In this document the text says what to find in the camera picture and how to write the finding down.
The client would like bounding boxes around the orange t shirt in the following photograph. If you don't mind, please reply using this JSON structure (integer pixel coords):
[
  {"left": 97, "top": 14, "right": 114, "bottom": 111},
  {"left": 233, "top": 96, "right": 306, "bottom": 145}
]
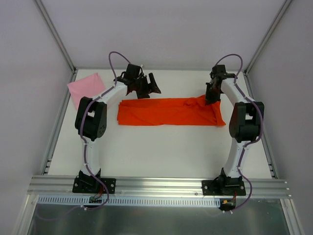
[{"left": 117, "top": 95, "right": 226, "bottom": 126}]

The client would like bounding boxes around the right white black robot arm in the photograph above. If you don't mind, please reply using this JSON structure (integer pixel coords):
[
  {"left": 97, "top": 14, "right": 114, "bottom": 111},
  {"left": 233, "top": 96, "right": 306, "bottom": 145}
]
[{"left": 205, "top": 65, "right": 265, "bottom": 194}]

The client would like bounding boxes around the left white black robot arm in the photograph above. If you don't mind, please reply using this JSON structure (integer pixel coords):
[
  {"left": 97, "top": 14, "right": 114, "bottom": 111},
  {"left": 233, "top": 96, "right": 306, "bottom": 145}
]
[{"left": 75, "top": 64, "right": 161, "bottom": 192}]

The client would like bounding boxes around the folded pink t shirt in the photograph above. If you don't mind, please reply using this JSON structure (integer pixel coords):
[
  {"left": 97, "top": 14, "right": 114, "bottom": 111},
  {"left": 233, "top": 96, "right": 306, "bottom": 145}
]
[{"left": 67, "top": 73, "right": 106, "bottom": 110}]

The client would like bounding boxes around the left aluminium frame post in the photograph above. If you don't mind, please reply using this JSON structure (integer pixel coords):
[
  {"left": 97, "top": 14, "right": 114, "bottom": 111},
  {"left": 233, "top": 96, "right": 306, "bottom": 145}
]
[{"left": 33, "top": 0, "right": 77, "bottom": 73}]

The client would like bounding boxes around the aluminium frame post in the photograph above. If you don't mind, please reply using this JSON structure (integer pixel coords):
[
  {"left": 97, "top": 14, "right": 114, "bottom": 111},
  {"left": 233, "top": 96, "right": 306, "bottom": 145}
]
[
  {"left": 33, "top": 0, "right": 77, "bottom": 73},
  {"left": 244, "top": 0, "right": 293, "bottom": 74}
]

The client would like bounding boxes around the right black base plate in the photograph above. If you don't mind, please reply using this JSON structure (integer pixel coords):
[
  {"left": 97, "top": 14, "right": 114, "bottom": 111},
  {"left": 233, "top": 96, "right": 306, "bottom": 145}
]
[{"left": 201, "top": 168, "right": 246, "bottom": 196}]

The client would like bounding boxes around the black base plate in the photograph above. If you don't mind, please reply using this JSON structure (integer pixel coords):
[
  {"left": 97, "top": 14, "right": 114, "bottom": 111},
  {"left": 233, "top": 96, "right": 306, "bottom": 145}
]
[
  {"left": 72, "top": 171, "right": 116, "bottom": 194},
  {"left": 201, "top": 168, "right": 246, "bottom": 196}
]

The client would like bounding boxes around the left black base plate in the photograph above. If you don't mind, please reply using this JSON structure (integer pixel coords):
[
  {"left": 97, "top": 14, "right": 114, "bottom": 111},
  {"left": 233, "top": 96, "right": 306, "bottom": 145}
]
[{"left": 72, "top": 171, "right": 116, "bottom": 194}]

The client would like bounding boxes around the right aluminium frame post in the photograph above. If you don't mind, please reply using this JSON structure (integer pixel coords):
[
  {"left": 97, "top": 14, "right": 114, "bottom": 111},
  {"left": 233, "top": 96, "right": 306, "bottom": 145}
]
[{"left": 244, "top": 0, "right": 293, "bottom": 74}]

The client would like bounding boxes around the white slotted cable duct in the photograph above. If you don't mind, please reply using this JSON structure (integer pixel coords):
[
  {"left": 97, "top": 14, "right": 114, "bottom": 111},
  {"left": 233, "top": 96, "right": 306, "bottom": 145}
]
[{"left": 38, "top": 195, "right": 221, "bottom": 208}]

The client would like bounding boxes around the aluminium mounting rail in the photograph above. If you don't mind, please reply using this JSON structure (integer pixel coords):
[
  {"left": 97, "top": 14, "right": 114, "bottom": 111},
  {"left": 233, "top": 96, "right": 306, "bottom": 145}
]
[{"left": 27, "top": 175, "right": 292, "bottom": 199}]

